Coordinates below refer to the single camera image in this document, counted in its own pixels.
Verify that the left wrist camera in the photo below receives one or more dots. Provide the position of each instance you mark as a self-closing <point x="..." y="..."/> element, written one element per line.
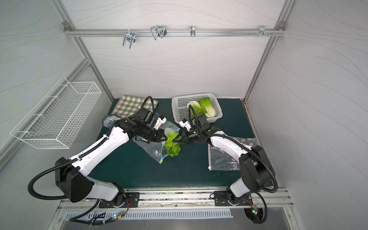
<point x="161" y="119"/>

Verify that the pink dotted zipper bag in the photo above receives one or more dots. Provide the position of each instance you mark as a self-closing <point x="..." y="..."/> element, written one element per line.
<point x="222" y="161"/>

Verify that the green checkered cloth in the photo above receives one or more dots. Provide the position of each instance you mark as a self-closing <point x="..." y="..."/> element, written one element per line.
<point x="127" y="106"/>

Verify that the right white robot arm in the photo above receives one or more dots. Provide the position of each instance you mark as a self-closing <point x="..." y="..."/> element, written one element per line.
<point x="256" y="171"/>

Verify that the clear blue zipper bag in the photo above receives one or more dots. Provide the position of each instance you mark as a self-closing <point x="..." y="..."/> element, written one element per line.
<point x="156" y="150"/>

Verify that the chinese cabbage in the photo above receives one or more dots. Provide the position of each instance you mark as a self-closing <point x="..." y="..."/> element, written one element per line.
<point x="207" y="106"/>
<point x="172" y="148"/>
<point x="198" y="109"/>

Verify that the blue white porcelain bowl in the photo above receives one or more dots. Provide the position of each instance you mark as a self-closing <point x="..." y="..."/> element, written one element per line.
<point x="109" y="120"/>

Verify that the white wire wall basket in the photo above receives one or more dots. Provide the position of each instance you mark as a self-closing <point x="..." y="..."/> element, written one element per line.
<point x="55" y="121"/>

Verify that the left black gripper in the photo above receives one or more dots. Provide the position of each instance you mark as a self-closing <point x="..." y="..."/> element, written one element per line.
<point x="161" y="136"/>

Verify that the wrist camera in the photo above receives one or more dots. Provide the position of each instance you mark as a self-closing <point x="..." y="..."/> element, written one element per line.
<point x="185" y="124"/>
<point x="161" y="119"/>

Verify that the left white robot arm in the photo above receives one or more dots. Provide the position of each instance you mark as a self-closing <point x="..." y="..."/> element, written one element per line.
<point x="73" y="179"/>

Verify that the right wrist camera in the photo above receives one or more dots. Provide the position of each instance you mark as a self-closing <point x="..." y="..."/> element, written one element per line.
<point x="185" y="124"/>

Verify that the aluminium top rail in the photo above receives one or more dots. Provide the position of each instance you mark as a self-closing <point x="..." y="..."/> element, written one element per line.
<point x="279" y="31"/>

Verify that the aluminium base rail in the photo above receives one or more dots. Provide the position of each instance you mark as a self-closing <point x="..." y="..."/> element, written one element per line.
<point x="183" y="198"/>

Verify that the white plastic basket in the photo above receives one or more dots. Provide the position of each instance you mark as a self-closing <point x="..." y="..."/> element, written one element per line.
<point x="180" y="110"/>

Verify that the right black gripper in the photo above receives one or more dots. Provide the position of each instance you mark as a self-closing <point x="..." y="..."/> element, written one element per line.
<point x="186" y="135"/>

